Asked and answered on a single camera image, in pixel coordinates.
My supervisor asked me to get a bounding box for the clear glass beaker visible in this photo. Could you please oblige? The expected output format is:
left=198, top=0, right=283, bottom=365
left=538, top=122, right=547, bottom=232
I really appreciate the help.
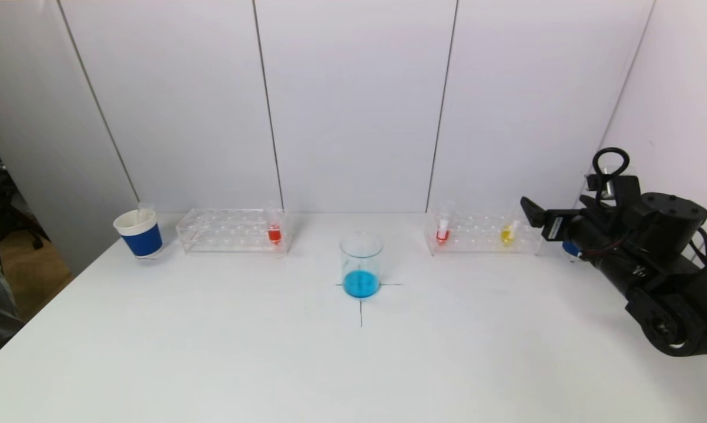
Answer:
left=340, top=233, right=384, bottom=299

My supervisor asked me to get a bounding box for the red pigment test tube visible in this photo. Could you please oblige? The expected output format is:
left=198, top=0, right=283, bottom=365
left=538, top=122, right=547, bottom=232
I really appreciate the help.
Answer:
left=263, top=200, right=284, bottom=247

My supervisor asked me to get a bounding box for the white labelled red pigment tube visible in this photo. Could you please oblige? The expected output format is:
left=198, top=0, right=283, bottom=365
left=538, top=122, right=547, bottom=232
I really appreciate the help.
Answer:
left=435, top=200, right=455, bottom=246

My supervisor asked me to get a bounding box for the clear acrylic test tube rack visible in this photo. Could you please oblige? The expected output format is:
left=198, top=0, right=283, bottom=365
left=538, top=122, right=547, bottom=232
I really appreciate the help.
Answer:
left=424, top=208, right=545, bottom=257
left=176, top=208, right=290, bottom=255

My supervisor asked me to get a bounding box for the yellow pigment test tube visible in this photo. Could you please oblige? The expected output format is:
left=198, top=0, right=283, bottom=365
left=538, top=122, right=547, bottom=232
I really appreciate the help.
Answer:
left=499, top=203, right=524, bottom=248

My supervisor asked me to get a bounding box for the black office chair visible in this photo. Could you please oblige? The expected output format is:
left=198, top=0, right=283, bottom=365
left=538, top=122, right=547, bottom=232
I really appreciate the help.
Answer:
left=0, top=117, right=43, bottom=250

